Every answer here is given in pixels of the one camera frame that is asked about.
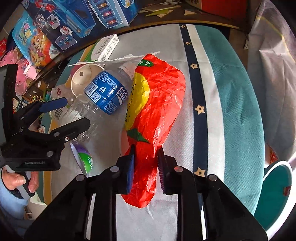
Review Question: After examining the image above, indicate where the pink paper cup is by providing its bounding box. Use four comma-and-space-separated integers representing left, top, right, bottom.
65, 63, 104, 97

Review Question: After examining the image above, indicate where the purple cloth covered furniture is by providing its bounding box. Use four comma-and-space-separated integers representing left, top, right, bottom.
247, 1, 295, 162

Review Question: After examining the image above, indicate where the clear bottle blue label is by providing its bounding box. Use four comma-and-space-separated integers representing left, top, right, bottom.
59, 62, 137, 141

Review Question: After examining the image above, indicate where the striped teal grey tablecloth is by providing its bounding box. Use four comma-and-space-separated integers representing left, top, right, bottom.
36, 24, 265, 241

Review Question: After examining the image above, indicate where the blue toy set box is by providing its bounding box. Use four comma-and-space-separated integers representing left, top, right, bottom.
22, 0, 144, 52

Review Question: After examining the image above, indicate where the clear plastic bag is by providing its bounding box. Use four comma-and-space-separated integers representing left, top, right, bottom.
51, 84, 72, 99

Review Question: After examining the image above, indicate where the left hand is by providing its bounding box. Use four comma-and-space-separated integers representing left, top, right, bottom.
1, 167, 39, 193

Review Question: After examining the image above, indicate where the green white medicine box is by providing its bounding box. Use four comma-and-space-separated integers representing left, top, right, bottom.
79, 34, 119, 62

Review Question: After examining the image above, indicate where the red yellow plastic bag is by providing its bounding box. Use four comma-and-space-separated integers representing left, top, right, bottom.
123, 54, 186, 208

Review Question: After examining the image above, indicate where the white paper towel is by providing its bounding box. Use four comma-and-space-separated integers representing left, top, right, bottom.
68, 51, 162, 68

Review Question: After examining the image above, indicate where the pink toy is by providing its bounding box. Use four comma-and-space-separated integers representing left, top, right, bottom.
0, 49, 31, 96

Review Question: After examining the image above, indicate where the teal trash bin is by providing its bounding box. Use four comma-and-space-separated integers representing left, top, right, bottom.
254, 161, 295, 240

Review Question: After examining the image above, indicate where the paw patrol gift bag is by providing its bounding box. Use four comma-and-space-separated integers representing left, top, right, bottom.
12, 11, 60, 72

